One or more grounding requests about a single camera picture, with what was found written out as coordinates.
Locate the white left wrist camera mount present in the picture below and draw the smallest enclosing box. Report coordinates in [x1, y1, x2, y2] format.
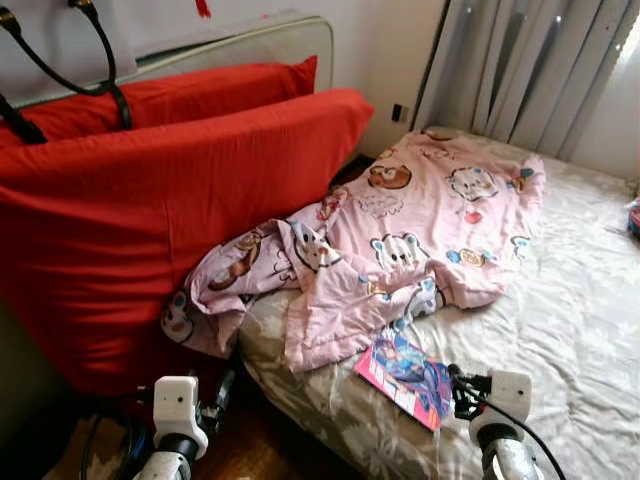
[152, 375, 209, 461]

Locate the colourful picture book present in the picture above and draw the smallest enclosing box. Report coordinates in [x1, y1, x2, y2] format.
[353, 327, 457, 433]

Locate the grey curtain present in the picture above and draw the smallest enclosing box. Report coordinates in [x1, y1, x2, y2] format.
[413, 0, 639, 158]

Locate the brown cardboard box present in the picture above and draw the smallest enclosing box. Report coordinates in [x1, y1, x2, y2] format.
[45, 415, 136, 480]

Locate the large red pillow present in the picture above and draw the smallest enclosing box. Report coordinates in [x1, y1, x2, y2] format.
[0, 88, 375, 398]

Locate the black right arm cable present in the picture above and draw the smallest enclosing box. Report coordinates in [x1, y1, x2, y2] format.
[470, 390, 568, 480]

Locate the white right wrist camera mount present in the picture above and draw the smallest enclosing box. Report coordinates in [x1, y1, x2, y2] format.
[468, 370, 534, 448]

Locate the short black cable piece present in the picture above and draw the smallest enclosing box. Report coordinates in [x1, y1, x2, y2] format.
[0, 93, 48, 146]

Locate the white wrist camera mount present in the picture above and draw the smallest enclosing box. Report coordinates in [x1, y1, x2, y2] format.
[152, 375, 209, 461]
[468, 370, 534, 448]

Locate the beige padded headboard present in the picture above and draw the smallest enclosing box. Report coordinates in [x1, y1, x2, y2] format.
[0, 14, 336, 109]

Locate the small red pillow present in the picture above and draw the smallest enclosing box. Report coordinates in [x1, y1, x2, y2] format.
[0, 56, 319, 146]

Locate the thick black looped cable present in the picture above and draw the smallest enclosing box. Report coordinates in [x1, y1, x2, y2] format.
[0, 0, 134, 131]

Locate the pink cartoon print blanket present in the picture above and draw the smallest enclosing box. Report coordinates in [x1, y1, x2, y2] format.
[160, 127, 547, 374]

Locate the bed with beige floral cover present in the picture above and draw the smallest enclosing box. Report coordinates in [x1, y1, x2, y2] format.
[236, 125, 640, 480]

